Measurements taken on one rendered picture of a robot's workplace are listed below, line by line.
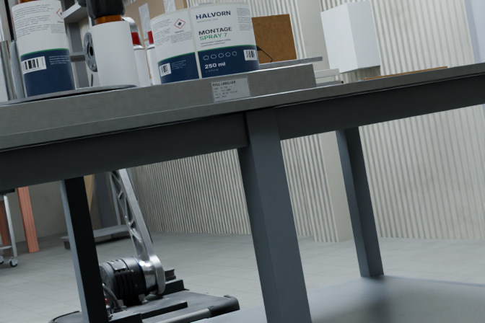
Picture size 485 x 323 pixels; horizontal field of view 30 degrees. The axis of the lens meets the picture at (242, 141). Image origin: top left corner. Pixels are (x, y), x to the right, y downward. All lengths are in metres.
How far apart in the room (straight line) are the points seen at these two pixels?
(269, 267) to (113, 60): 0.67
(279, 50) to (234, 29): 1.05
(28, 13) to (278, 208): 0.56
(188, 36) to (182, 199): 6.56
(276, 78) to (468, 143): 3.40
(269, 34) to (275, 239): 1.28
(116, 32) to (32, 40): 0.42
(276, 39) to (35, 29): 1.27
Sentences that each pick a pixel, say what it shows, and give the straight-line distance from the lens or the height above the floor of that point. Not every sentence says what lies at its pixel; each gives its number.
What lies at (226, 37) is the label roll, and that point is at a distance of 1.73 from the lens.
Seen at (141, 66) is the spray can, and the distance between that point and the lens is 2.37.
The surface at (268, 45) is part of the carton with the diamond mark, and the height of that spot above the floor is 1.03.
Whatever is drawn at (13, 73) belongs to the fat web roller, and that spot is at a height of 0.99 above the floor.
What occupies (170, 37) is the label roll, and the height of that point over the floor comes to 0.98.
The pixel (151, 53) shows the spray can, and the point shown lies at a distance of 2.40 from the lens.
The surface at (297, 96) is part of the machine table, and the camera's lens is 1.59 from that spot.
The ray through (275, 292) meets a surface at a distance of 1.60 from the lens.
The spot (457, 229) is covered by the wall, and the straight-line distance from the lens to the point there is 5.20.
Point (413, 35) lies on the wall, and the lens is 5.23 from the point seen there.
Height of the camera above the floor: 0.76
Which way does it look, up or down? level
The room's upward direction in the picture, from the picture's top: 10 degrees counter-clockwise
